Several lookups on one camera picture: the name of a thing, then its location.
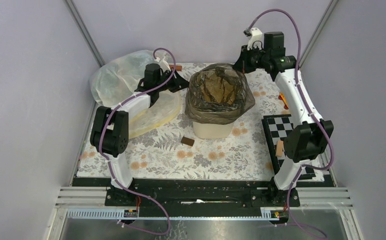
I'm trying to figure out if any dark trash bag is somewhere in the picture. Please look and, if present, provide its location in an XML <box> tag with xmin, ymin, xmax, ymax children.
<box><xmin>184</xmin><ymin>63</ymin><xmax>255</xmax><ymax>125</ymax></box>

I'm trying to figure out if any floral patterned table mat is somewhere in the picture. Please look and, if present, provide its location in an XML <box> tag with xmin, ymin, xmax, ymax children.
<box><xmin>77</xmin><ymin>61</ymin><xmax>323</xmax><ymax>181</ymax></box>

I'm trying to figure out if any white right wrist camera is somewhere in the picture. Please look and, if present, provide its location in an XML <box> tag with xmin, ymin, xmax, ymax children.
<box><xmin>243</xmin><ymin>27</ymin><xmax>263</xmax><ymax>50</ymax></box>

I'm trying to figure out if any left aluminium frame post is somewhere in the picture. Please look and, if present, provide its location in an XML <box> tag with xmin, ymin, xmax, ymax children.
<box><xmin>63</xmin><ymin>0</ymin><xmax>106</xmax><ymax>67</ymax></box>

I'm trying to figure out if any right aluminium frame post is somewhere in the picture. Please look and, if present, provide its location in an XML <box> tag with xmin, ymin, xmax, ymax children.
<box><xmin>299</xmin><ymin>0</ymin><xmax>339</xmax><ymax>68</ymax></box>

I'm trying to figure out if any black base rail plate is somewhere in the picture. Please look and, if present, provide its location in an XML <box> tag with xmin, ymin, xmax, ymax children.
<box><xmin>105</xmin><ymin>178</ymin><xmax>300</xmax><ymax>218</ymax></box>

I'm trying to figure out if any translucent white plastic bag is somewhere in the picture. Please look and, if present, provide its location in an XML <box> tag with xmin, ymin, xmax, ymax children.
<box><xmin>89</xmin><ymin>50</ymin><xmax>181</xmax><ymax>138</ymax></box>

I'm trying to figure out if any small brown wooden block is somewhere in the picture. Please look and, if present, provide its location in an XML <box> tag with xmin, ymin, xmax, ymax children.
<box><xmin>180</xmin><ymin>136</ymin><xmax>195</xmax><ymax>147</ymax></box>

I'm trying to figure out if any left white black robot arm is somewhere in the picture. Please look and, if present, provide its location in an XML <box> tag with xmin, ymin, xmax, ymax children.
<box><xmin>90</xmin><ymin>63</ymin><xmax>189</xmax><ymax>206</ymax></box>

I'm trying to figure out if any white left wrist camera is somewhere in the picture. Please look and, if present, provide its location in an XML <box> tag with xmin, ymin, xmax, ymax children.
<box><xmin>155</xmin><ymin>56</ymin><xmax>171</xmax><ymax>72</ymax></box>

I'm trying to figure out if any tan wooden block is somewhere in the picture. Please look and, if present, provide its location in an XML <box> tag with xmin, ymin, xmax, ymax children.
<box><xmin>275</xmin><ymin>140</ymin><xmax>284</xmax><ymax>157</ymax></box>

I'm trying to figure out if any grey slotted cable duct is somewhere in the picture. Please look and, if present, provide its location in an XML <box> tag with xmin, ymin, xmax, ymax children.
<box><xmin>67</xmin><ymin>208</ymin><xmax>280</xmax><ymax>221</ymax></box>

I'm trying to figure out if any brown cylinder stick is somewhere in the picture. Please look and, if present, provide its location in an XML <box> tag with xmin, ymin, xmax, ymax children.
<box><xmin>170</xmin><ymin>65</ymin><xmax>182</xmax><ymax>71</ymax></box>

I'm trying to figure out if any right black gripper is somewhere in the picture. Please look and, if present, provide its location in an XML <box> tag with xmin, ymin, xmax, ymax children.
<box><xmin>233</xmin><ymin>44</ymin><xmax>270</xmax><ymax>74</ymax></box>

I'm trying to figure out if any aluminium frame post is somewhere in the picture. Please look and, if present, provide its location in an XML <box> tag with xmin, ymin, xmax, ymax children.
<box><xmin>299</xmin><ymin>0</ymin><xmax>339</xmax><ymax>68</ymax></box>
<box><xmin>63</xmin><ymin>0</ymin><xmax>106</xmax><ymax>67</ymax></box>

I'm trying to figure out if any black white checkerboard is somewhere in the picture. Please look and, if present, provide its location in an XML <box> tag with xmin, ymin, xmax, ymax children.
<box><xmin>261</xmin><ymin>114</ymin><xmax>317</xmax><ymax>181</ymax></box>

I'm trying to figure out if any beige plastic trash bin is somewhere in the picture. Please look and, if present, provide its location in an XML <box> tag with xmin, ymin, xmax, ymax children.
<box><xmin>193</xmin><ymin>121</ymin><xmax>234</xmax><ymax>139</ymax></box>

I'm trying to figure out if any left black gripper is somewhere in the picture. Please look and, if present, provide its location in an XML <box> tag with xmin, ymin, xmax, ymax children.
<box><xmin>155</xmin><ymin>67</ymin><xmax>191</xmax><ymax>93</ymax></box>

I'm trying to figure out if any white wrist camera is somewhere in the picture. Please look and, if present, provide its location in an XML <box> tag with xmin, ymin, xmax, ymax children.
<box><xmin>243</xmin><ymin>27</ymin><xmax>263</xmax><ymax>50</ymax></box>
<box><xmin>155</xmin><ymin>56</ymin><xmax>171</xmax><ymax>72</ymax></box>

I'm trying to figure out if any orange red toy car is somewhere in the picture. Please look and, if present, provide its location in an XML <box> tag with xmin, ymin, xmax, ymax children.
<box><xmin>278</xmin><ymin>92</ymin><xmax>289</xmax><ymax>110</ymax></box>

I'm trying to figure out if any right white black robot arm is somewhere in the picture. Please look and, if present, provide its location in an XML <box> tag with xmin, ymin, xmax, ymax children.
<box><xmin>233</xmin><ymin>27</ymin><xmax>334</xmax><ymax>206</ymax></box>

